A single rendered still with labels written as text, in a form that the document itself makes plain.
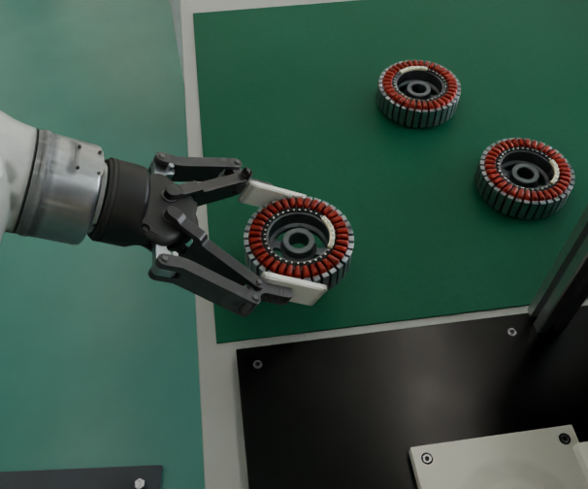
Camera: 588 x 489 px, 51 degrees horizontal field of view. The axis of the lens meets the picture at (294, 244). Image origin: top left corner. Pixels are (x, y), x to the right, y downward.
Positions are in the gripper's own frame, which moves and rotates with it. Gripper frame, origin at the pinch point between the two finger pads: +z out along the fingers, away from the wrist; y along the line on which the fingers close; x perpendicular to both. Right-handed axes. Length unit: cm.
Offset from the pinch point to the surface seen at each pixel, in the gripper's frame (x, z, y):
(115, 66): 91, 6, 147
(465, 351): -3.6, 15.8, -12.2
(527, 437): -5.8, 17.2, -21.7
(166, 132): 82, 20, 111
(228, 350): 10.0, -3.4, -7.4
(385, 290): 0.9, 11.9, -2.7
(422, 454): -1.0, 8.8, -21.9
